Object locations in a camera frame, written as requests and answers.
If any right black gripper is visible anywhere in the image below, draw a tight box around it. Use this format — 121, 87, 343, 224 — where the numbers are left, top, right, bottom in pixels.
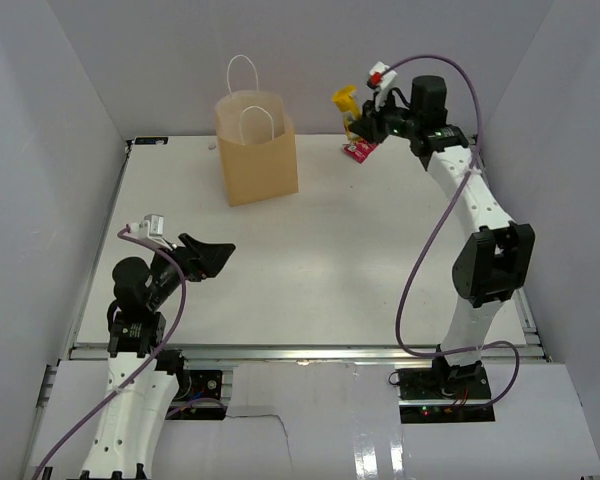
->
351, 90, 422, 145

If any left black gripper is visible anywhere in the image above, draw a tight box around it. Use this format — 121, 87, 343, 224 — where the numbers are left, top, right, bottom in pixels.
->
146, 233, 234, 309

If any small yellow snack bar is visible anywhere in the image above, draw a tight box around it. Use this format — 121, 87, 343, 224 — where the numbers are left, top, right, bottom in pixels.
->
332, 85, 361, 141

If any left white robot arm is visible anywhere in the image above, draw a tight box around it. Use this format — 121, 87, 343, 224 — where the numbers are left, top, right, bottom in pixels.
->
79, 233, 235, 479

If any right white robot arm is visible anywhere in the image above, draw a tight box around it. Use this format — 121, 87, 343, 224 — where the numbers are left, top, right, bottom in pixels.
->
350, 72, 535, 399

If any brown paper bag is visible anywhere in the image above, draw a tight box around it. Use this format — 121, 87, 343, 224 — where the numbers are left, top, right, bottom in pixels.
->
214, 54, 300, 208

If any pink snack packet back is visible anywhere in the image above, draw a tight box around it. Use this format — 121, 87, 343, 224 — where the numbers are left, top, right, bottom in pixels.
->
342, 140, 377, 164

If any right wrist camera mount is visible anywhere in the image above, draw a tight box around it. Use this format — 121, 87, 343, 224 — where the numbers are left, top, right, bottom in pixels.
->
367, 62, 397, 111

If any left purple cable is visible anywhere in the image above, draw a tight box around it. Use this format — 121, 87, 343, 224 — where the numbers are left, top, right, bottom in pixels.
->
29, 224, 226, 480

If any purple cable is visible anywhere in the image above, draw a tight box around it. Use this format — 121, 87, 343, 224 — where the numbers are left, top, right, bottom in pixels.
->
388, 54, 521, 405
29, 224, 226, 480

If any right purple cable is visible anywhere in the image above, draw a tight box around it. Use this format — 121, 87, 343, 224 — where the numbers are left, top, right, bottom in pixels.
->
388, 54, 521, 405

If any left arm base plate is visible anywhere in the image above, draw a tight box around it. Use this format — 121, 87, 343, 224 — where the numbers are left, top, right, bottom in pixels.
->
172, 369, 223, 403

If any aluminium frame rail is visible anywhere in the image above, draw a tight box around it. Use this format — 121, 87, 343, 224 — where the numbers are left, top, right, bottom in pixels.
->
68, 344, 546, 364

